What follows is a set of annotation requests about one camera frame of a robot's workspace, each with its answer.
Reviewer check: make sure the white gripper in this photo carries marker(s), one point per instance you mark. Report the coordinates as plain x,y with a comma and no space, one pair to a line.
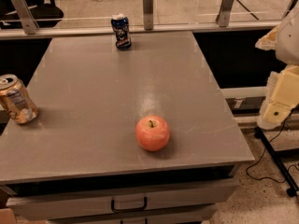
290,41

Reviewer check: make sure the red apple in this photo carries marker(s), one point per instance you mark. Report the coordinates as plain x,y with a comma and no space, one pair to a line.
152,133

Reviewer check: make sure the blue pepsi can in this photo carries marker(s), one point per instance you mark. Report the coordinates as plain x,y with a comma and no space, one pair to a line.
120,27

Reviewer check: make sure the gold soda can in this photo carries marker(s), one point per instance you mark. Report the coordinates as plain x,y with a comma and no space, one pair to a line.
15,99

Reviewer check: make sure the black stand leg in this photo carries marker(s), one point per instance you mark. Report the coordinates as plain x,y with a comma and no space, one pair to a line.
293,189

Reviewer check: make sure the lower grey drawer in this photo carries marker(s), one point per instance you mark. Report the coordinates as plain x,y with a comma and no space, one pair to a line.
175,215

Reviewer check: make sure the black office chair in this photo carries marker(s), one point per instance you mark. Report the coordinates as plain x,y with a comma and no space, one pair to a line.
45,12

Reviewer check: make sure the right metal bracket post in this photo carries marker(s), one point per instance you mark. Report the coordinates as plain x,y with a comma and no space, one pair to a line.
224,14

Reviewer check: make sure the metal bracket post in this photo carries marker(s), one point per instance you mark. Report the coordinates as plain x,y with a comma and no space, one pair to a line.
224,14
29,25
148,14

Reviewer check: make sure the middle metal bracket post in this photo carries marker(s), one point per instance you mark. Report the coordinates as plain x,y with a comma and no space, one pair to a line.
148,14

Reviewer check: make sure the grey drawer with black handle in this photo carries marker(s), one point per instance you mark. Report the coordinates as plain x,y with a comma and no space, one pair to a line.
114,201

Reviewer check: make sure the left metal bracket post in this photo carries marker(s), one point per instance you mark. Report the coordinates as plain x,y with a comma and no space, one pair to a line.
29,25

